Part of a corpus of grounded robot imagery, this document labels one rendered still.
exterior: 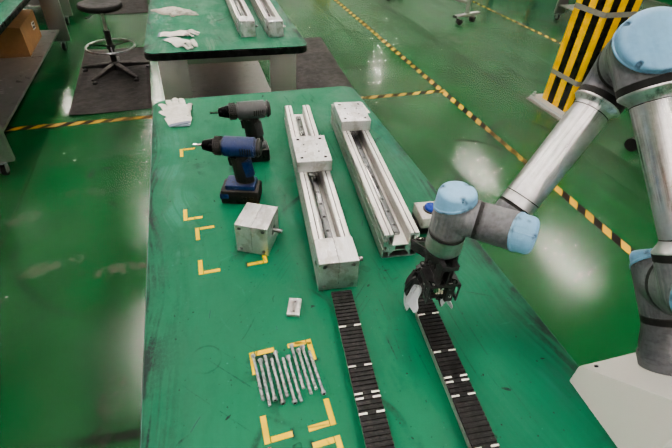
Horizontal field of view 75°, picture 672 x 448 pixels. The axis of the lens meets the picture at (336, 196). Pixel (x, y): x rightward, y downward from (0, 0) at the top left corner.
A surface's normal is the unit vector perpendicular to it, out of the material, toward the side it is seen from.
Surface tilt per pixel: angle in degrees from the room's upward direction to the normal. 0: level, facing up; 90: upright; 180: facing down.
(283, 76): 90
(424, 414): 0
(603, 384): 90
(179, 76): 90
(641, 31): 48
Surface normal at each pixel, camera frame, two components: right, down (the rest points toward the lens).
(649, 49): -0.32, -0.16
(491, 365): 0.05, -0.80
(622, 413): -0.97, 0.11
